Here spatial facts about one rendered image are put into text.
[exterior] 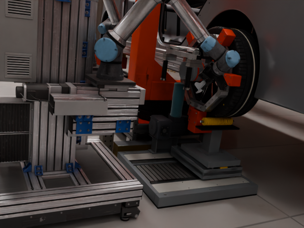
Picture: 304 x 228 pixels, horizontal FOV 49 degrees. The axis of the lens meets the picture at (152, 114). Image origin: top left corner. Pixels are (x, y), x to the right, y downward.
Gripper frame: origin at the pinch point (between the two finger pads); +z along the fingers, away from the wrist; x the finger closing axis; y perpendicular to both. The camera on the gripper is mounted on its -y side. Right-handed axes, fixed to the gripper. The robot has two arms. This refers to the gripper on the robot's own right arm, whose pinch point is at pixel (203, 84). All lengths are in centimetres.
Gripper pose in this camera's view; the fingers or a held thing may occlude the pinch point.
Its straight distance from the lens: 196.9
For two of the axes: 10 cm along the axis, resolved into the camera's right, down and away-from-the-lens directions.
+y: -7.8, -6.2, -1.1
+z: -3.4, 2.7, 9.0
